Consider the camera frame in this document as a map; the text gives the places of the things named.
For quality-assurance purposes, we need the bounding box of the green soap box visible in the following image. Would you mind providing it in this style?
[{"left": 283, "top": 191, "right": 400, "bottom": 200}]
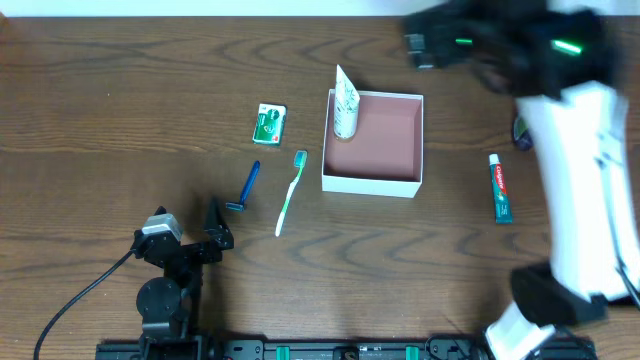
[{"left": 252, "top": 103, "right": 287, "bottom": 146}]

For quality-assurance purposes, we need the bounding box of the white box with pink interior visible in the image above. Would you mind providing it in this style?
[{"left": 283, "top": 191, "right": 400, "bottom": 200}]
[{"left": 321, "top": 89, "right": 424, "bottom": 198}]

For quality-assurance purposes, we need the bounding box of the clear hand sanitizer pump bottle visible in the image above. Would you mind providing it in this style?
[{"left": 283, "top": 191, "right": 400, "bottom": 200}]
[{"left": 511, "top": 115, "right": 533, "bottom": 151}]

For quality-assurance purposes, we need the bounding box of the green white toothbrush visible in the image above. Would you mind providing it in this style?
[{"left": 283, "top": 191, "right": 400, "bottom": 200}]
[{"left": 274, "top": 150, "right": 308, "bottom": 237}]

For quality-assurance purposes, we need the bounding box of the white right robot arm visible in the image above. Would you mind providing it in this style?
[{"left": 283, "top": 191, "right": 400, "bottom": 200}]
[{"left": 403, "top": 1, "right": 639, "bottom": 359}]

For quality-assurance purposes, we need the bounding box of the white lotion tube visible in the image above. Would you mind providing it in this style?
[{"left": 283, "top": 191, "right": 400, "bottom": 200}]
[{"left": 334, "top": 65, "right": 360, "bottom": 141}]

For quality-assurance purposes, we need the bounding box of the blue disposable razor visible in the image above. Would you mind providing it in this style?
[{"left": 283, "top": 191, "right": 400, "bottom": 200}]
[{"left": 226, "top": 161, "right": 261, "bottom": 212}]

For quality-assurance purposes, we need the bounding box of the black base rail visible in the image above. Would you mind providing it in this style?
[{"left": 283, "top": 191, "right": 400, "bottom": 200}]
[{"left": 94, "top": 335, "right": 597, "bottom": 360}]

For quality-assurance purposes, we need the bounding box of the Colgate toothpaste tube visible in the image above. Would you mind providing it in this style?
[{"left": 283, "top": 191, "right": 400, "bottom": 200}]
[{"left": 489, "top": 153, "right": 513, "bottom": 224}]

